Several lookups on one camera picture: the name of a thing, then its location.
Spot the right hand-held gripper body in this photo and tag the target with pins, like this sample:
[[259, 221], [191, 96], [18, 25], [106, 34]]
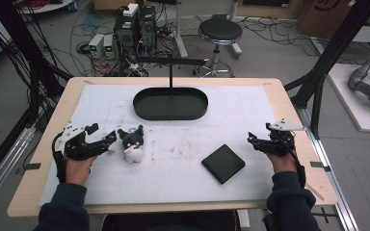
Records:
[[279, 142]]

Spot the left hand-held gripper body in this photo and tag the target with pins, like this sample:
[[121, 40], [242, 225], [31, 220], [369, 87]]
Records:
[[77, 149]]

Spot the black and white plush toy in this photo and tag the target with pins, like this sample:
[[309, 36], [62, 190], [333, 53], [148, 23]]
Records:
[[132, 144]]

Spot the person's right hand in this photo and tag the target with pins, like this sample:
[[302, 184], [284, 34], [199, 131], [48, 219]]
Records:
[[282, 164]]

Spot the person's left hand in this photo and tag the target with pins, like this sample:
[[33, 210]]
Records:
[[77, 171]]

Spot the black tape strip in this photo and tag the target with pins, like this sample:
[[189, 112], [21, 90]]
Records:
[[319, 165], [32, 166]]

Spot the black oval tray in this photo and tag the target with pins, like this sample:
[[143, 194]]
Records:
[[170, 106]]

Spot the white table mat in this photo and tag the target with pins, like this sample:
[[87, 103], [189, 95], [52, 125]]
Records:
[[179, 179]]

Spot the white floor board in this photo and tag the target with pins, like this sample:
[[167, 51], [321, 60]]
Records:
[[353, 106]]

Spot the grey power supply unit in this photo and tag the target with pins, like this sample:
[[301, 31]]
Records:
[[108, 46], [95, 45]]

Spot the black T-shaped stand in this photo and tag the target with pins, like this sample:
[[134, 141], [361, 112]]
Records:
[[171, 61]]

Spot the black computer tower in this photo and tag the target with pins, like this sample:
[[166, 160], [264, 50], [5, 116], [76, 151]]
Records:
[[147, 27], [125, 32]]

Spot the black round stool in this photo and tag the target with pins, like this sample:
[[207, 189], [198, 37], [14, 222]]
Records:
[[220, 30]]

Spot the white table leg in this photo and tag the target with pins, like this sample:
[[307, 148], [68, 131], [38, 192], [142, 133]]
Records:
[[179, 35]]

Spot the white adapter box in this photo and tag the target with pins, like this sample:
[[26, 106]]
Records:
[[130, 9]]

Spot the cardboard box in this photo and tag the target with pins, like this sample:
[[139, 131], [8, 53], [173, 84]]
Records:
[[330, 16]]

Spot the aluminium rail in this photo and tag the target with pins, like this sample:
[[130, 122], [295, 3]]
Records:
[[330, 192], [0, 170]]

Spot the black frame post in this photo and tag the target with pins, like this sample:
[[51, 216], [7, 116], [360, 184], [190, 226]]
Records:
[[22, 45], [330, 54]]

